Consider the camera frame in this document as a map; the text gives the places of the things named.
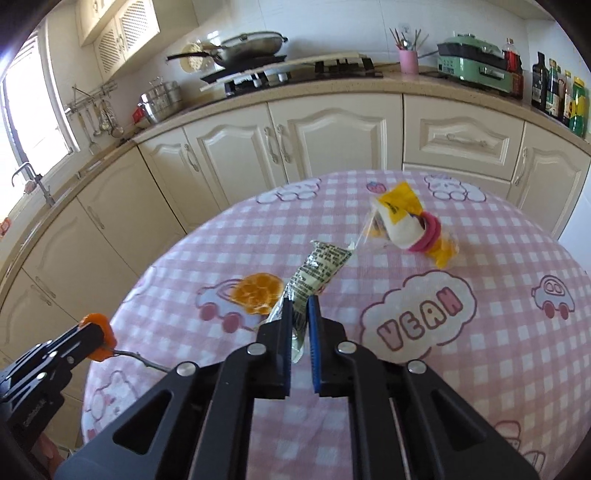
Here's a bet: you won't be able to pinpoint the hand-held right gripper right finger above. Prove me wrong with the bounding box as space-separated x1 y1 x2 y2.
308 295 541 480

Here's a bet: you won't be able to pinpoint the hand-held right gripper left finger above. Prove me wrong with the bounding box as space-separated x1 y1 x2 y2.
55 298 294 480

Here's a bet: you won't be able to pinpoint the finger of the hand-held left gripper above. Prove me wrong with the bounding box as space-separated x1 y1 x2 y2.
28 324 106 360
44 348 101 394

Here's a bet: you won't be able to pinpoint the green white snack wrapper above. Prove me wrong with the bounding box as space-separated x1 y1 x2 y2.
265 240 354 365

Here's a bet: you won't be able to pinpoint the orange slice candy packet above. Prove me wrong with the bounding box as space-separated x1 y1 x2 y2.
231 273 285 317

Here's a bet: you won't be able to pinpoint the clear plastic wrapper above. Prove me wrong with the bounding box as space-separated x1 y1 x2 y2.
353 210 393 250

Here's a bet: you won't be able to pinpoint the metal faucet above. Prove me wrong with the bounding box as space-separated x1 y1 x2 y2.
11 161 56 208

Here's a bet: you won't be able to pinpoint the pink rings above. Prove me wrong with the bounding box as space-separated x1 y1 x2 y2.
409 213 444 253

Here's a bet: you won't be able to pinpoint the yellow snack wrapper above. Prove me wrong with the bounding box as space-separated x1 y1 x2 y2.
372 181 461 271

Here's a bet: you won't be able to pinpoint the pink checked tablecloth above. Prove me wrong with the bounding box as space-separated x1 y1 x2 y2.
81 170 591 480

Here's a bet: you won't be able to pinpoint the cream base kitchen cabinets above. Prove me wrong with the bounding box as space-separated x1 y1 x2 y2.
0 88 591 407

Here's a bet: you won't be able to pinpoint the kitchen window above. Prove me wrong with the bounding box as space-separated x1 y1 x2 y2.
0 34 79 222

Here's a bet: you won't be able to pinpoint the steel steamer pot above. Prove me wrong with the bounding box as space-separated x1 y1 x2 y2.
141 80 184 123

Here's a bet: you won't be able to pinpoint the black gas stove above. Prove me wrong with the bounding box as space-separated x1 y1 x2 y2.
199 52 384 97

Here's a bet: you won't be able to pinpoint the beige kitchen countertop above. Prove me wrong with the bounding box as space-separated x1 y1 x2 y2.
0 62 591 287

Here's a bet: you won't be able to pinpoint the round cream plate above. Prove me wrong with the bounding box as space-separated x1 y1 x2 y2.
180 41 211 73

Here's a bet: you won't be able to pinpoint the pink utensil holder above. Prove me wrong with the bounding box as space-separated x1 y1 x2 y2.
389 27 430 75

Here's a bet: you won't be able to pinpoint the wok with lid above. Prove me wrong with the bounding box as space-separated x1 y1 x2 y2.
166 31 288 68

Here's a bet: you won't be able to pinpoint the green electric grill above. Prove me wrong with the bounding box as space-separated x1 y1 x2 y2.
436 32 525 97

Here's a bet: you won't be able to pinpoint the dark sauce bottle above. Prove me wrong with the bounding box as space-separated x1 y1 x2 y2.
546 58 562 116
531 52 549 111

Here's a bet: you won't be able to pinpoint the green bottle yellow label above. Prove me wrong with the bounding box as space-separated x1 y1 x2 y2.
569 76 591 138

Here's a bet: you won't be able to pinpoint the utensil rail with hanging utensils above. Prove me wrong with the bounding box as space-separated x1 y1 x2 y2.
65 76 128 155

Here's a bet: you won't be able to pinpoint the cream lattice wall cabinet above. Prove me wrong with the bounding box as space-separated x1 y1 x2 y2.
76 0 160 77

